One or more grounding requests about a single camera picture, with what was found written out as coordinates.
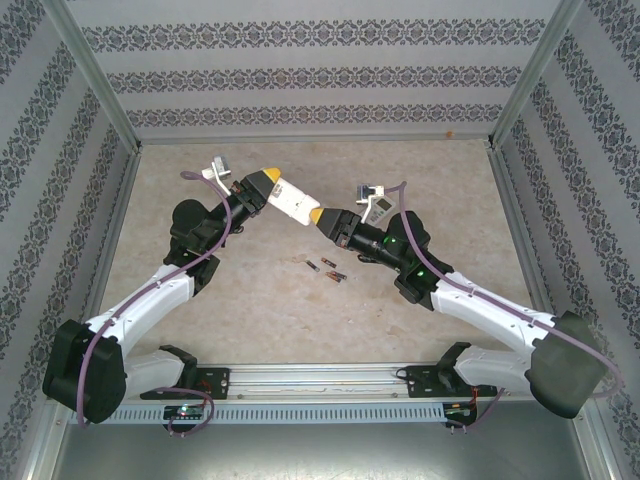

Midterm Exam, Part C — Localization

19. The white remote control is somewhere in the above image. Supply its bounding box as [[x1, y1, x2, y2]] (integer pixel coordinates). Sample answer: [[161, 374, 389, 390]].
[[266, 180, 322, 229]]

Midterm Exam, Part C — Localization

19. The grey sheet metal panel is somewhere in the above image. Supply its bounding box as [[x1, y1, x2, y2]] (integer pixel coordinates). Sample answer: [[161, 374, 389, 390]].
[[49, 399, 616, 480]]

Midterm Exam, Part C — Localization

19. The aluminium side rail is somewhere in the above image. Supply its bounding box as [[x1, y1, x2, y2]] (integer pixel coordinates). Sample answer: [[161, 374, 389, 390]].
[[487, 144, 559, 321], [82, 149, 144, 326]]

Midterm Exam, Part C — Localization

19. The aluminium back rail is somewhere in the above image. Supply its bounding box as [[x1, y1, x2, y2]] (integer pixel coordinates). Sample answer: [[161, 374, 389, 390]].
[[137, 130, 496, 147]]

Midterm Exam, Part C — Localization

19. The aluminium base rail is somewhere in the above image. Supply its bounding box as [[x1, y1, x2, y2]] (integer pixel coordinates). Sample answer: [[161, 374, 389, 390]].
[[227, 363, 411, 401]]

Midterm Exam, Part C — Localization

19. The aluminium frame post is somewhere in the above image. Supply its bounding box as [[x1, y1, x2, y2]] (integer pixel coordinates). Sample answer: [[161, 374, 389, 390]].
[[487, 0, 586, 151], [42, 0, 144, 154]]

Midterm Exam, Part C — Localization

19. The grey slotted cable duct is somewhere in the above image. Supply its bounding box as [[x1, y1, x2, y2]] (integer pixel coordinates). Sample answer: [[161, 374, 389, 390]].
[[67, 402, 446, 427]]

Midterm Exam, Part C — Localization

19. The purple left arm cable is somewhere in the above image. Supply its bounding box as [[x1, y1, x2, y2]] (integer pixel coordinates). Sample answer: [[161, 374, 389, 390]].
[[77, 169, 234, 439]]

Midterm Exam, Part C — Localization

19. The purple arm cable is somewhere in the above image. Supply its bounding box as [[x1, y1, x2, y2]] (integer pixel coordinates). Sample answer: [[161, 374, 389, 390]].
[[384, 182, 626, 436], [77, 169, 234, 439]]

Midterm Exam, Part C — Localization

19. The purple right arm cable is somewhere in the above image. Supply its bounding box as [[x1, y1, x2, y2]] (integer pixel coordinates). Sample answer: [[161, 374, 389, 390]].
[[384, 182, 626, 436]]

